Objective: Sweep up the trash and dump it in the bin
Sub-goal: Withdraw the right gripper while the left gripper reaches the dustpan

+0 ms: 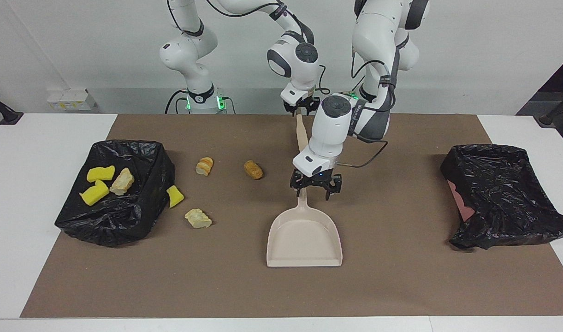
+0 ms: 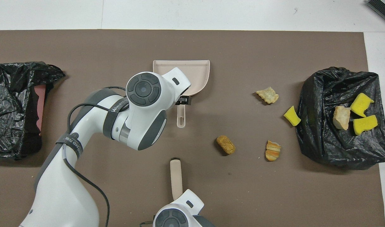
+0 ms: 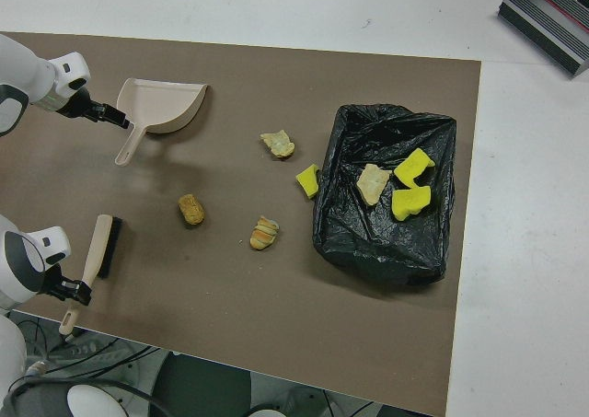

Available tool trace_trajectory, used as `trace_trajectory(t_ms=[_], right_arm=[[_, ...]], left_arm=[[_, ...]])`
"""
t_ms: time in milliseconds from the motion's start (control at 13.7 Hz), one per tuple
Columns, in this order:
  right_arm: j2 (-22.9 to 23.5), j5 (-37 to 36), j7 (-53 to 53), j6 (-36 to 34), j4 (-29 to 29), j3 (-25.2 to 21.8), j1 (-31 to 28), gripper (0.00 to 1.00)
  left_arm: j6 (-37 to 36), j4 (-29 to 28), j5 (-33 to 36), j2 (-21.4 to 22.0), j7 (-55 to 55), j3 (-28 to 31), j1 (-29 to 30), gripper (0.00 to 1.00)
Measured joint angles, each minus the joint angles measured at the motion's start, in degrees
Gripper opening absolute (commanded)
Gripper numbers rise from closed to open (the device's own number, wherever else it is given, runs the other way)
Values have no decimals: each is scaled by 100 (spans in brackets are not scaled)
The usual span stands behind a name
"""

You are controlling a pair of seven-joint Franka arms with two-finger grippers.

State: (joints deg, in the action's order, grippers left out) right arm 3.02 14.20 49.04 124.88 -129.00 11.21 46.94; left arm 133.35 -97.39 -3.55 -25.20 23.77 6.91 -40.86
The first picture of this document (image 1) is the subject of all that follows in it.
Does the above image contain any black bin bag showing box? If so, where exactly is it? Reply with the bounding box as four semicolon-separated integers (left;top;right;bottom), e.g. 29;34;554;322
440;144;563;250

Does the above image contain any beige hand brush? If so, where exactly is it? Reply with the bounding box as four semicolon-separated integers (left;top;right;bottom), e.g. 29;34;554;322
295;111;310;157

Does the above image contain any black right base cable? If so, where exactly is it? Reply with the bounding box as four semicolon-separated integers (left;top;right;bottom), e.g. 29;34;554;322
165;90;190;114

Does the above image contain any black left base cable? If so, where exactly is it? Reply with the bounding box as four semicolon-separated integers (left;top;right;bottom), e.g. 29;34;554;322
341;74;366;100

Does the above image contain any beige plastic dustpan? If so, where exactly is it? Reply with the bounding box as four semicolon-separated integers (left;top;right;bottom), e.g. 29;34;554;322
267;187;343;268

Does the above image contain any brown table mat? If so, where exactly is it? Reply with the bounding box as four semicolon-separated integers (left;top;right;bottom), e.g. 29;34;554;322
21;114;563;319

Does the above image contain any black bin bag fully covering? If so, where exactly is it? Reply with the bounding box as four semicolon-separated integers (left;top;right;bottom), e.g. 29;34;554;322
54;140;176;248

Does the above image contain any brown bread roll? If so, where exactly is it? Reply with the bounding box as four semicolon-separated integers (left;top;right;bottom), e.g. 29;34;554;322
243;160;263;180

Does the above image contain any black base cable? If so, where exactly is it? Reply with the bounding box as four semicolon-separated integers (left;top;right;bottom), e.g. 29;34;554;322
165;90;190;114
341;74;366;100

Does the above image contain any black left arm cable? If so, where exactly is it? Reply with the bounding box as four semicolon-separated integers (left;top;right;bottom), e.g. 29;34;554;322
341;44;398;168

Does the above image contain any yellow sponge wedge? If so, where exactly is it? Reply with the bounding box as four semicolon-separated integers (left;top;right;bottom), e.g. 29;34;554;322
166;185;184;208

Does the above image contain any notched yellow sponge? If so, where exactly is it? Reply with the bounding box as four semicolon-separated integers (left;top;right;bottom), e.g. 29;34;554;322
79;179;110;206

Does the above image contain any black stand foot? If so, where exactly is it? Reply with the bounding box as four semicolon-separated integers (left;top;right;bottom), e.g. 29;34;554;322
535;90;563;127
0;89;24;126

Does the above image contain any pale crusty bread chunk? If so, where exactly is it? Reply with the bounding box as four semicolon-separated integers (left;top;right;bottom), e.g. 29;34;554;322
109;167;135;196

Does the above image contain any white wall socket box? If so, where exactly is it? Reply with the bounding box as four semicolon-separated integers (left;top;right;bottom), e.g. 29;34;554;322
47;90;97;111

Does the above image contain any pink bin box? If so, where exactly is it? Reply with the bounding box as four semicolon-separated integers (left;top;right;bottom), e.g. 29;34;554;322
447;180;475;222

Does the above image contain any wavy yellow sponge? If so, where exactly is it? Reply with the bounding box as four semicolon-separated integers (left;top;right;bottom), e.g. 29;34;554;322
87;166;116;183

